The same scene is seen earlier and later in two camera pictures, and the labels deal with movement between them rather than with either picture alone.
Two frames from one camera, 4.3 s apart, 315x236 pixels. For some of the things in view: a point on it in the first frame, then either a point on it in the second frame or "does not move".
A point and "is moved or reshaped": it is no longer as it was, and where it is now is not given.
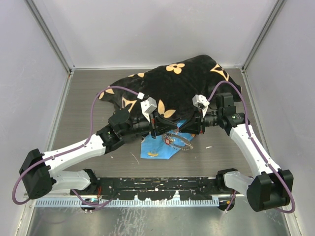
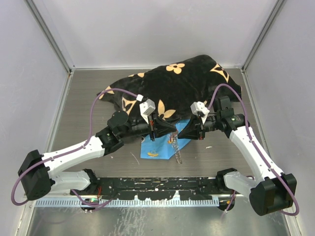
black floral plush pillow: [173, 85] does not move
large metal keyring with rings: [167, 138] is moved or reshaped
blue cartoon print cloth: [165, 145] does not move
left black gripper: [160, 125] does not move
